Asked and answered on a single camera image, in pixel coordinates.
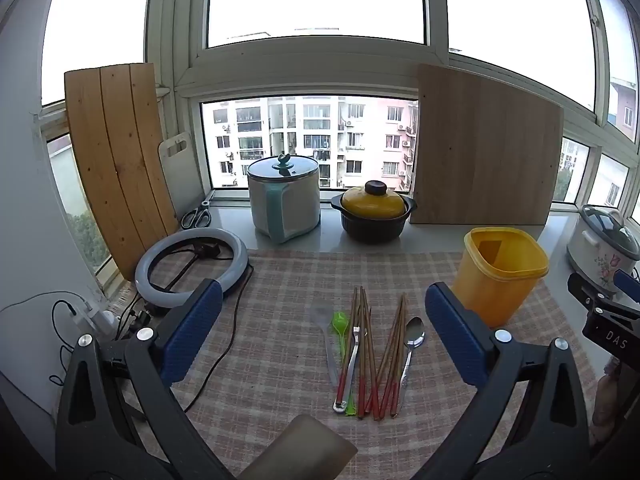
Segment light wooden board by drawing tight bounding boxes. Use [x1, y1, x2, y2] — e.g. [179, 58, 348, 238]
[410, 64, 565, 226]

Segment black cable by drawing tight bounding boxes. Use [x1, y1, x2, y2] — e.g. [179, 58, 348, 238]
[182, 260, 256, 413]

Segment white pot with lid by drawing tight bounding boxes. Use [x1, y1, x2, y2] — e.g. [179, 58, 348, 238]
[246, 154, 322, 245]

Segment white window frame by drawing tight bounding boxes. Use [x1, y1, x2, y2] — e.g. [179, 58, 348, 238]
[0, 0, 640, 221]

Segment tan blurred object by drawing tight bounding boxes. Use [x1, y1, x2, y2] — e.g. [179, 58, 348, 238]
[237, 412, 358, 480]

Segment metal spoon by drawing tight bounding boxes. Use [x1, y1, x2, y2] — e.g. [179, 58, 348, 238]
[398, 316, 426, 401]

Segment white power adapter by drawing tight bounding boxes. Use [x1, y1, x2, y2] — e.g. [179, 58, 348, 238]
[70, 302, 118, 341]

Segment clear plastic spoon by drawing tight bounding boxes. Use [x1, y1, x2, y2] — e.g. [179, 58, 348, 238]
[310, 305, 341, 387]

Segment white plastic cutting board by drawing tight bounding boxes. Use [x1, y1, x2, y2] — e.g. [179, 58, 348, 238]
[158, 132, 206, 221]

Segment thin grey cable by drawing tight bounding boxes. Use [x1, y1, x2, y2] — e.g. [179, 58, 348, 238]
[0, 292, 76, 321]

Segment white ring light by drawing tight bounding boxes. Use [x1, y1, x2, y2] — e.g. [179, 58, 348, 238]
[135, 227, 249, 306]

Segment black handled scissors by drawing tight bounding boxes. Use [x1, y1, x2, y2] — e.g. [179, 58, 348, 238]
[181, 200, 213, 229]

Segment metal utensil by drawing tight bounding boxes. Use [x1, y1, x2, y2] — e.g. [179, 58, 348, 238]
[333, 326, 362, 413]

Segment bundle of red-tipped chopsticks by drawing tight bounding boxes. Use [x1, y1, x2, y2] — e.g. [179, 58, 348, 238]
[336, 286, 408, 421]

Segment checked tablecloth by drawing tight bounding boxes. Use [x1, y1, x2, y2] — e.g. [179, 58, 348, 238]
[112, 249, 598, 480]

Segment wooden plank board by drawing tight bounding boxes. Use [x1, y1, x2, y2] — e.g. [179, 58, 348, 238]
[64, 62, 181, 281]

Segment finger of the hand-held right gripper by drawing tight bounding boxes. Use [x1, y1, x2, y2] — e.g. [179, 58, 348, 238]
[567, 272, 621, 313]
[614, 269, 640, 306]

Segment person's right hand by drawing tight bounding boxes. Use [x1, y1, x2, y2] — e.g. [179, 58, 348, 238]
[592, 360, 623, 443]

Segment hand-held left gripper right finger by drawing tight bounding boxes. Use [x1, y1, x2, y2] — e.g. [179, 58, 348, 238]
[410, 282, 591, 480]

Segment black clay pot yellow lid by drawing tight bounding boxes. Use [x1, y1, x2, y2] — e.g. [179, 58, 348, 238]
[330, 180, 417, 242]

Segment yellow plastic container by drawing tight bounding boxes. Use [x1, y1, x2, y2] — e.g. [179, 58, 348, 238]
[451, 227, 550, 328]

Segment floral white rice cooker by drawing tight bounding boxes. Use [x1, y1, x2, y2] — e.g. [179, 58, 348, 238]
[566, 204, 640, 291]

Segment green plastic spoon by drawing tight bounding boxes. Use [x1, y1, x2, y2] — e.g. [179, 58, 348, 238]
[332, 311, 357, 417]

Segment apartment buildings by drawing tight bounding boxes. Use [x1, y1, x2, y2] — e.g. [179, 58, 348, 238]
[202, 96, 418, 191]

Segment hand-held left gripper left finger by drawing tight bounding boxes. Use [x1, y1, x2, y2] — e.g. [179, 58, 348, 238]
[55, 280, 236, 480]

